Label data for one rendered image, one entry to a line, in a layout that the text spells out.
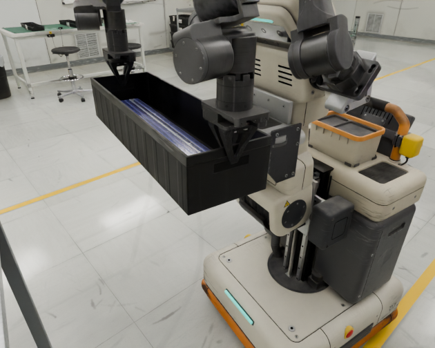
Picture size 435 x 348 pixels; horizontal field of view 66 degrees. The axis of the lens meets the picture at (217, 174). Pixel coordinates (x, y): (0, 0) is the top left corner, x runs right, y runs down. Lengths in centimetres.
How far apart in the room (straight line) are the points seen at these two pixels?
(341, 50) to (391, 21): 977
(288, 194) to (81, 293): 125
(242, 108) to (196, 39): 13
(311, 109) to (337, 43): 34
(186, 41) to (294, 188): 68
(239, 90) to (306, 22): 27
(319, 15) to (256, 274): 108
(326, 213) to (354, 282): 37
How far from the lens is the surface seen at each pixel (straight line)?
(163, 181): 64
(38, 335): 153
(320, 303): 145
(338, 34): 69
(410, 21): 1028
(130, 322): 173
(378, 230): 121
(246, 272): 150
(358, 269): 132
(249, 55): 50
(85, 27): 101
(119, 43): 101
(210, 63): 43
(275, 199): 101
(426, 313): 198
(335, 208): 110
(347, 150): 122
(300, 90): 88
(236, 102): 51
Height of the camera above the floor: 137
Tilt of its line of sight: 30 degrees down
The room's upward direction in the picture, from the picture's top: straight up
